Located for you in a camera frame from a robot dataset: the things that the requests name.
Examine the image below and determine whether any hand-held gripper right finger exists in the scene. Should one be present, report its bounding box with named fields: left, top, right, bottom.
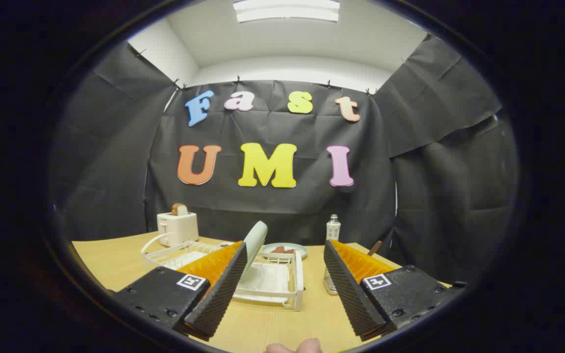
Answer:
left=323, top=239, right=467, bottom=342

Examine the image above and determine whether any white wire dish rack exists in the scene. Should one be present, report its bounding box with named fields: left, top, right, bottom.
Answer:
left=140, top=233, right=305, bottom=312

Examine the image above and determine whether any black backdrop cloth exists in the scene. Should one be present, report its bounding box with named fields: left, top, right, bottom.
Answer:
left=50, top=34, right=521, bottom=295

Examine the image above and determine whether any ceiling light panel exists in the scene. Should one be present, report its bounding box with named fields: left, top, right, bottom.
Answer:
left=233, top=0, right=340, bottom=24

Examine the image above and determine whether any pale green serving plate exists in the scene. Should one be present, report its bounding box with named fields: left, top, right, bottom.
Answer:
left=261, top=242, right=308, bottom=260

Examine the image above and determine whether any white toaster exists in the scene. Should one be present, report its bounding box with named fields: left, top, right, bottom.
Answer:
left=157, top=211, right=200, bottom=247

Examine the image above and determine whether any grey-green plate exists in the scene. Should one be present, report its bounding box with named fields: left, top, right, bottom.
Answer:
left=241, top=221, right=268, bottom=282

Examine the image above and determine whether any metal wire basket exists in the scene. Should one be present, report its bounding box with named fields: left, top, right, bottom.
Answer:
left=323, top=267, right=338, bottom=296

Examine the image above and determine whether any white green drink bottle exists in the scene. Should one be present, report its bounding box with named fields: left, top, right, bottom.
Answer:
left=326, top=214, right=341, bottom=242

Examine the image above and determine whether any white drip tray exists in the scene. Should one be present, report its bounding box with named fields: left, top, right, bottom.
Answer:
left=162, top=251, right=291, bottom=296

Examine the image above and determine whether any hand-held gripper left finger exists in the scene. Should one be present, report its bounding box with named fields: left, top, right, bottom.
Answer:
left=111, top=240, right=249, bottom=342

